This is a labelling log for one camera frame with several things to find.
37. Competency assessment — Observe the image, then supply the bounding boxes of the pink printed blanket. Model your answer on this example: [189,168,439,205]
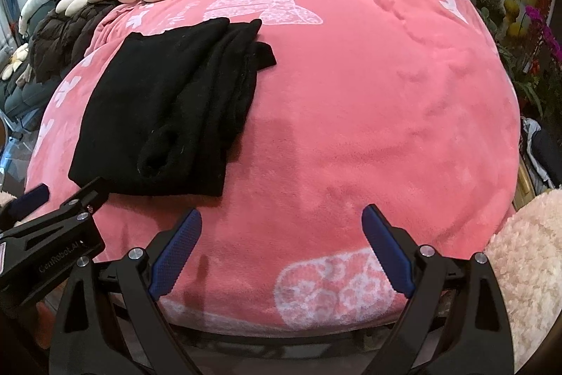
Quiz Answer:
[24,0,523,332]

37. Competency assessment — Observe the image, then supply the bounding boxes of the black knit pants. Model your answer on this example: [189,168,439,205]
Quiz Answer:
[68,17,277,198]

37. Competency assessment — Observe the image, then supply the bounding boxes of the dark blue bag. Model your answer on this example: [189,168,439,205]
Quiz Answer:
[520,118,562,200]

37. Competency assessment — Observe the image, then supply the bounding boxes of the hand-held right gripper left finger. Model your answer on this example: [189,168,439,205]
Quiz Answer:
[49,208,203,375]

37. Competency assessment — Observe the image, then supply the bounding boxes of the grey sofa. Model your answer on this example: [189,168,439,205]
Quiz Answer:
[0,0,60,123]

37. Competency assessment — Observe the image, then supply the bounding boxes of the magenta orchid flowers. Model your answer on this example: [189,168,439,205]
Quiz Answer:
[524,4,562,64]

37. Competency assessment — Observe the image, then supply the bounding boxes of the green potted plant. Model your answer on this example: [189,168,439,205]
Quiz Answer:
[472,0,562,118]

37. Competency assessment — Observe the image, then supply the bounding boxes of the dark puffer jacket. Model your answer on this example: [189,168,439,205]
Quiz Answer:
[28,0,128,83]

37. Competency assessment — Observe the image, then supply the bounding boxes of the clear bluish plastic container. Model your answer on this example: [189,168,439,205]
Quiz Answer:
[0,133,38,185]

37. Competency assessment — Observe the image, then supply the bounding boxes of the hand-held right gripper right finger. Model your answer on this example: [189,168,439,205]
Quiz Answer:
[361,203,514,375]

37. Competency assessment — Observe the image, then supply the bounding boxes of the cream fluffy cushion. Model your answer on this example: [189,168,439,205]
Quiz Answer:
[485,188,562,371]

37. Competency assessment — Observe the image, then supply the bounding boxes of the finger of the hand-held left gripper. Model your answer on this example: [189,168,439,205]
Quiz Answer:
[59,176,110,222]
[0,183,50,226]

